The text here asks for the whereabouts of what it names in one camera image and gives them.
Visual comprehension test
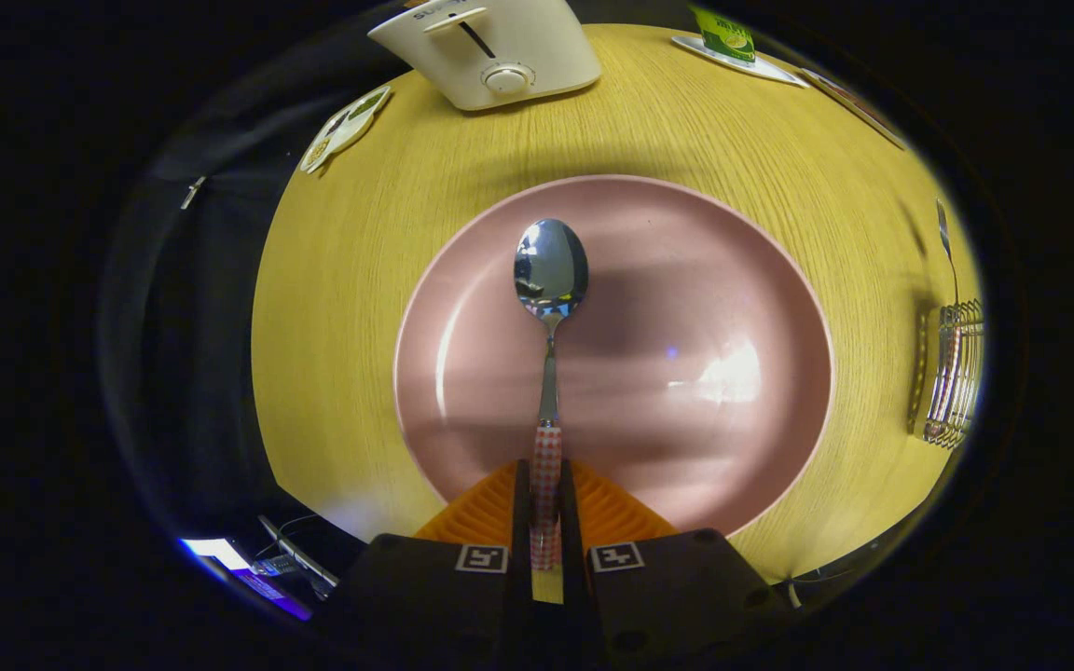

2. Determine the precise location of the black backdrop cloth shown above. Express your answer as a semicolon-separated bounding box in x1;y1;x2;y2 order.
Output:
103;28;389;560

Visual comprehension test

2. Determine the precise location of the spoon with checked handle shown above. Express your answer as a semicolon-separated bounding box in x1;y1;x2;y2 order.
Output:
513;219;590;571

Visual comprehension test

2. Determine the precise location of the white flat device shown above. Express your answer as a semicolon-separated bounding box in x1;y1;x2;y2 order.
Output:
257;515;340;597

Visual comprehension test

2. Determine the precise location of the white food plate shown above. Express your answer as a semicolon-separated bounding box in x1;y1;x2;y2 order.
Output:
800;68;911;150

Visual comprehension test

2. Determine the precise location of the green label drink bottle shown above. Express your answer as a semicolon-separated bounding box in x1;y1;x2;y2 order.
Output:
691;5;757;64

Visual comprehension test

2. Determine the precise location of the pink round plate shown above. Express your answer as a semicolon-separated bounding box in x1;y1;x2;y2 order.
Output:
394;174;834;539

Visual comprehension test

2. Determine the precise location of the white square coaster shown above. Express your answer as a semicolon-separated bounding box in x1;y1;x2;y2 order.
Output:
672;34;810;89

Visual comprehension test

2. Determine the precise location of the divided white condiment dish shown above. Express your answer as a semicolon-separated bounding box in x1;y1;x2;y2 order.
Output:
299;86;392;175

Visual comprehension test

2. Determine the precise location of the lit computer screen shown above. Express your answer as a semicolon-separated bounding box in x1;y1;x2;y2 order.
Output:
178;538;314;621

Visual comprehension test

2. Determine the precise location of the fork with checked handle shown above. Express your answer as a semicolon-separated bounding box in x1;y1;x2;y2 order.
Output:
935;199;962;308

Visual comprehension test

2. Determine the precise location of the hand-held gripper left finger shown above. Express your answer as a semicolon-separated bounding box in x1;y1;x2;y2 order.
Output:
337;459;533;667

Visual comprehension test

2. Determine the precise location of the white toaster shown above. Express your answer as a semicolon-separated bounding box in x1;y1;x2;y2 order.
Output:
367;0;603;112

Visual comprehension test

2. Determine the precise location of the perforated metal basket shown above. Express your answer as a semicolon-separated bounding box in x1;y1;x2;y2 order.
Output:
910;298;985;450

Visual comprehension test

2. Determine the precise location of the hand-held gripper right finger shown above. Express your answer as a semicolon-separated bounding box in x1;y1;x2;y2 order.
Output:
558;459;794;667

